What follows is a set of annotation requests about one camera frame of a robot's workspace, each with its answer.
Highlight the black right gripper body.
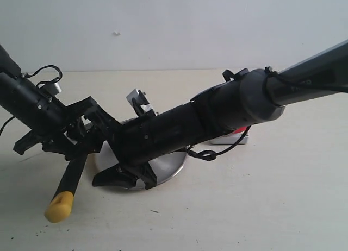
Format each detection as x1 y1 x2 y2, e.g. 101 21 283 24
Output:
108 103 203 167

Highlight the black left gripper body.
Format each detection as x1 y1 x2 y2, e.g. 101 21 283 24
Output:
27 95 86 159

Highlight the yellow black claw hammer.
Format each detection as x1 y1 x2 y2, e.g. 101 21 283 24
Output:
44 151 95 223

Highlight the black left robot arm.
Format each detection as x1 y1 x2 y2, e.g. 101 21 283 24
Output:
1 48 122 160

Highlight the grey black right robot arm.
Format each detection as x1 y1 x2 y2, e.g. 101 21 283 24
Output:
92 42 347 189

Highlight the red dome push button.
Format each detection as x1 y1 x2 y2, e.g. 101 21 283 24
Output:
209 127 246 145

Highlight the round steel plate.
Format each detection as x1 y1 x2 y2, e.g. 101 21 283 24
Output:
96 118 187 190

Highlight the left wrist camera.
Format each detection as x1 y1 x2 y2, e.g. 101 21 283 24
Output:
37 81 61 96

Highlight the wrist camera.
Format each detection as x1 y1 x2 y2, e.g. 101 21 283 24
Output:
126 89 156 117
37 81 61 96

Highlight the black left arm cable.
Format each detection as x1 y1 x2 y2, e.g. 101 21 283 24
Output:
27 65 63 85

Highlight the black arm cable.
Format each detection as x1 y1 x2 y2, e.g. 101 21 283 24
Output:
27 65 63 85
186 125 252 162

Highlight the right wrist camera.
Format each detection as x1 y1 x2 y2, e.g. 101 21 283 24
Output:
126 89 156 117

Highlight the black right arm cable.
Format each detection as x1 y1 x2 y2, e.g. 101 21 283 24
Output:
186 125 252 162

